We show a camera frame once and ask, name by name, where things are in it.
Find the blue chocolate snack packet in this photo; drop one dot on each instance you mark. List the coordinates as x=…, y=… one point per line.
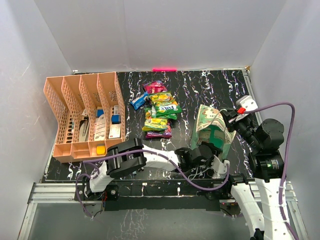
x=140, y=100

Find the blue box in organizer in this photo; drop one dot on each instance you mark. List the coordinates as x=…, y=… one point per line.
x=116, y=119

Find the purple Fox's candy packet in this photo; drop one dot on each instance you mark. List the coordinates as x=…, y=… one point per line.
x=154, y=87

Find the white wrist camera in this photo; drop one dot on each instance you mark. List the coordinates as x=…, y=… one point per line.
x=244, y=104
x=220, y=166

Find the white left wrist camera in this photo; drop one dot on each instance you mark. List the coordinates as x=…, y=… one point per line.
x=220, y=166

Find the pink tape strip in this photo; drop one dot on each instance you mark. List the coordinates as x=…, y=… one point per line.
x=164, y=69

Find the white papers in organizer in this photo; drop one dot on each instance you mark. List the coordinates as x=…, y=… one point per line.
x=100, y=131

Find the yellow item in organizer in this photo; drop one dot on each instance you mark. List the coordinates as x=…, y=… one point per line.
x=101, y=150

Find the purple berries candy packet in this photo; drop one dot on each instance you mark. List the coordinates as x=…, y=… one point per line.
x=167, y=133

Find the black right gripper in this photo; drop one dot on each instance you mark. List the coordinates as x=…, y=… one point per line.
x=228, y=114

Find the green illustrated paper gift bag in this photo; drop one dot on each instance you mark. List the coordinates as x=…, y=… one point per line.
x=210, y=127

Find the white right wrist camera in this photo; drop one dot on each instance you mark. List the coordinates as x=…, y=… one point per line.
x=244, y=104

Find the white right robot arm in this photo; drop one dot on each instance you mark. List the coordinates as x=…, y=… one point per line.
x=270, y=221

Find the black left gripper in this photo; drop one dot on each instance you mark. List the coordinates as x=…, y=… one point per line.
x=214, y=151

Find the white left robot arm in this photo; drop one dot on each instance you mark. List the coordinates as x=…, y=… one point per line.
x=132, y=155

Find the orange plastic desk organizer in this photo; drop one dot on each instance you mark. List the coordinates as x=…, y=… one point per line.
x=68, y=96

